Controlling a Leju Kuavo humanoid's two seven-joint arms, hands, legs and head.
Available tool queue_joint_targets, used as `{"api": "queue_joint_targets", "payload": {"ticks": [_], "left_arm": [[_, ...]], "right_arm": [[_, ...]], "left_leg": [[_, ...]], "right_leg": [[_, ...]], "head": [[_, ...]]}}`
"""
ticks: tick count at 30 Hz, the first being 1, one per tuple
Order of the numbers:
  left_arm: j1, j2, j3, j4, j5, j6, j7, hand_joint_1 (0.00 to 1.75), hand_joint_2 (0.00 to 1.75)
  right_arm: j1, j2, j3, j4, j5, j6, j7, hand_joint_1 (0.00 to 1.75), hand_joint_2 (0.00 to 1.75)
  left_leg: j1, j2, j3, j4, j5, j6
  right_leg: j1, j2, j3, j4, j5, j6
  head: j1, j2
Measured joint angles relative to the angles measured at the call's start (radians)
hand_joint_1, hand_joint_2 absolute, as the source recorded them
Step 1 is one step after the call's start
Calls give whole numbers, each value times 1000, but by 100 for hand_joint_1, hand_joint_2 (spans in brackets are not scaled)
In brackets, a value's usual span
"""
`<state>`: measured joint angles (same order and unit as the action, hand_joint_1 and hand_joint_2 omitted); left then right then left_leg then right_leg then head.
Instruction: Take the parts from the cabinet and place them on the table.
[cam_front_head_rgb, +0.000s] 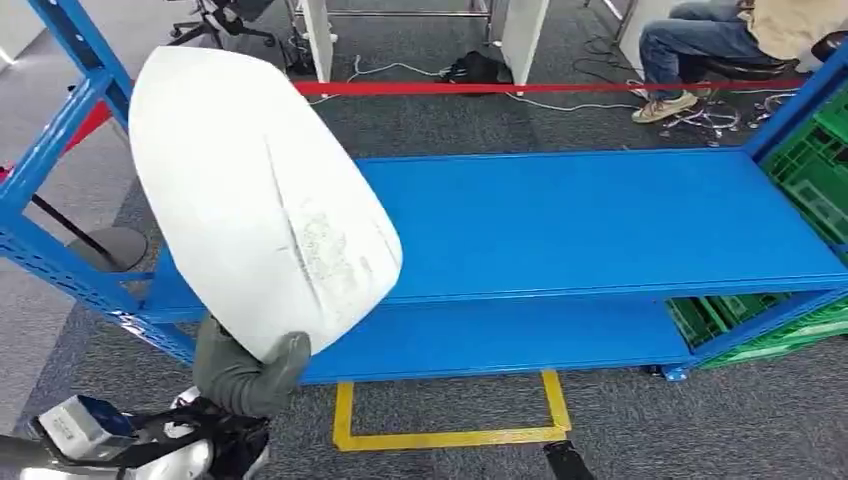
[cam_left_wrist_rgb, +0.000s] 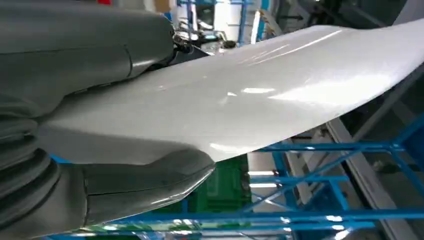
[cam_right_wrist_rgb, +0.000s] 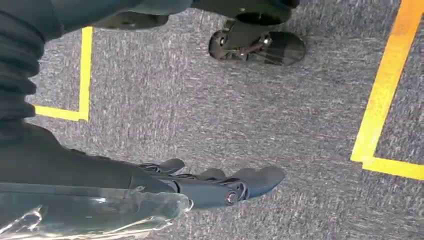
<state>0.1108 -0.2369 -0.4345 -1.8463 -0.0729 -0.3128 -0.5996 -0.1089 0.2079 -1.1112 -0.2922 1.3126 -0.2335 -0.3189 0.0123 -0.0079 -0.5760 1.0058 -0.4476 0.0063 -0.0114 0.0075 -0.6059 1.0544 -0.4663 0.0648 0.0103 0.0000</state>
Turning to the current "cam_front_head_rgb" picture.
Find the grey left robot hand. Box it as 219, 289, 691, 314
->
192, 316, 313, 420

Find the white plastic shell part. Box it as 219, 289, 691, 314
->
127, 44, 404, 364

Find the black robot foot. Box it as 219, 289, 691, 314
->
543, 440, 598, 480

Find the black office chair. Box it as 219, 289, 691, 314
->
168, 0, 280, 49

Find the blue metal rack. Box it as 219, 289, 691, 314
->
0, 0, 848, 386

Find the red barrier tape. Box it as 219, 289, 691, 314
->
0, 78, 806, 183

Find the black bag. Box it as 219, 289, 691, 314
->
440, 50, 515, 97

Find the person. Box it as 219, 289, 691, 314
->
630, 0, 848, 125

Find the black stool chrome base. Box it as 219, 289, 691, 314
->
747, 29, 848, 132
659, 56, 800, 148

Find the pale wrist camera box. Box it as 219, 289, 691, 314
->
36, 395, 137, 462

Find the black barrier post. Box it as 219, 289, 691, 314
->
29, 195, 148, 273

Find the white cable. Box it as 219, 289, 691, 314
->
506, 91, 641, 114
309, 54, 458, 107

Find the black cable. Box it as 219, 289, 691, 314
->
572, 36, 641, 84

